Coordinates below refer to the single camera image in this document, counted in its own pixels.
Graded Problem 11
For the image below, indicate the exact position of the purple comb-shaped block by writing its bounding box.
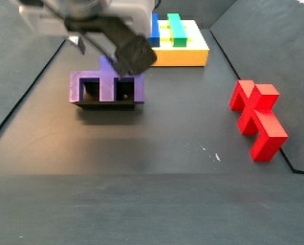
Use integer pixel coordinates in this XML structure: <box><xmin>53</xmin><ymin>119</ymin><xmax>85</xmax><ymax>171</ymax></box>
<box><xmin>69</xmin><ymin>56</ymin><xmax>144</xmax><ymax>103</ymax></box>

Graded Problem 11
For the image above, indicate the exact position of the green long bar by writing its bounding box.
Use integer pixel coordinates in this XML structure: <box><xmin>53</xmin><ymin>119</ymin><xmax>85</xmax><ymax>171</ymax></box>
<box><xmin>166</xmin><ymin>13</ymin><xmax>188</xmax><ymax>48</ymax></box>

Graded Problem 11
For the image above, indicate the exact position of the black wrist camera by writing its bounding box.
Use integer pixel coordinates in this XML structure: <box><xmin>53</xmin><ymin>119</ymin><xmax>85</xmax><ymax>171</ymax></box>
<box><xmin>64</xmin><ymin>16</ymin><xmax>157</xmax><ymax>77</ymax></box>

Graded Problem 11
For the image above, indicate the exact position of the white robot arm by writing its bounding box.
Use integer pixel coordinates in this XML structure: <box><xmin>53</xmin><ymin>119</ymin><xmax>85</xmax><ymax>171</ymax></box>
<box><xmin>10</xmin><ymin>0</ymin><xmax>154</xmax><ymax>53</ymax></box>

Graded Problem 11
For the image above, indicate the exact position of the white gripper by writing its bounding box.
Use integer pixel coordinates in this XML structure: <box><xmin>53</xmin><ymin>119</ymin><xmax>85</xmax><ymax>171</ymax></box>
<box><xmin>16</xmin><ymin>0</ymin><xmax>154</xmax><ymax>55</ymax></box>

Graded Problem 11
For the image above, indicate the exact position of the blue long bar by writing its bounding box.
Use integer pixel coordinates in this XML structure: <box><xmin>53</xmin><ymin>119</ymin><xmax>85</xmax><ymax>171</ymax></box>
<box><xmin>148</xmin><ymin>13</ymin><xmax>160</xmax><ymax>47</ymax></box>

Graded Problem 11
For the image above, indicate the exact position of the red comb-shaped block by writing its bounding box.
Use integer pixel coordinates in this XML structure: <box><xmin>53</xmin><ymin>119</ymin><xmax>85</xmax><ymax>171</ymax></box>
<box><xmin>229</xmin><ymin>80</ymin><xmax>289</xmax><ymax>162</ymax></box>

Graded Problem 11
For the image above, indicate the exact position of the black angled fixture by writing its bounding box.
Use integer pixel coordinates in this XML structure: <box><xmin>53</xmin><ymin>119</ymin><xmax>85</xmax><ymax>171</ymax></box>
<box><xmin>74</xmin><ymin>80</ymin><xmax>137</xmax><ymax>111</ymax></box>

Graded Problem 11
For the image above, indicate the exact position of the yellow slotted board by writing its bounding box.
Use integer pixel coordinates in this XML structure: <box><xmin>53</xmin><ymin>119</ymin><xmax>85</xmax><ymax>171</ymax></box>
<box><xmin>153</xmin><ymin>20</ymin><xmax>209</xmax><ymax>67</ymax></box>

